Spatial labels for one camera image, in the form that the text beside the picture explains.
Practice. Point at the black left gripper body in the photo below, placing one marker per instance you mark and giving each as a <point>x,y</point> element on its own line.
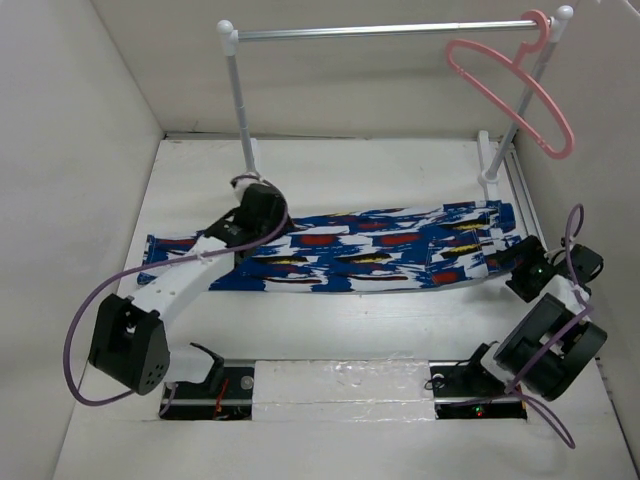
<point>269,226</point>

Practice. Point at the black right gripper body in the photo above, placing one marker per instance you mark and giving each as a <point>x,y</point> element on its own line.
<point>526,272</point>

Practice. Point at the blue patterned trousers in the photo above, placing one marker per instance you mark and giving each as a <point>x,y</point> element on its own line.
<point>413,248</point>

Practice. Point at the pink plastic hanger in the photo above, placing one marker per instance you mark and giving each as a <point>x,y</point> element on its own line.
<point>549,32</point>

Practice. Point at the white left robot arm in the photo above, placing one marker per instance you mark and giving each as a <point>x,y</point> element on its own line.
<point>129,341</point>

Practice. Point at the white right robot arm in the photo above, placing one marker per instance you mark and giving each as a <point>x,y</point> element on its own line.
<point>555,341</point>

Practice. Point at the white clothes rack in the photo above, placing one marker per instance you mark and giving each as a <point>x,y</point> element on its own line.
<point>488,178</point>

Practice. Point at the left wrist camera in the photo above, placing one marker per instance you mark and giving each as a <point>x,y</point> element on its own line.
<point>242,182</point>

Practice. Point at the aluminium side rail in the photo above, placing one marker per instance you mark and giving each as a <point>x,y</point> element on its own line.
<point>522,197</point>

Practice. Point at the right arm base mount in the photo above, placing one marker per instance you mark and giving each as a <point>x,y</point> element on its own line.
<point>466,390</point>

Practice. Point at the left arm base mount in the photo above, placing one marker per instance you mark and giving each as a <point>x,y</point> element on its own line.
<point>202,385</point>

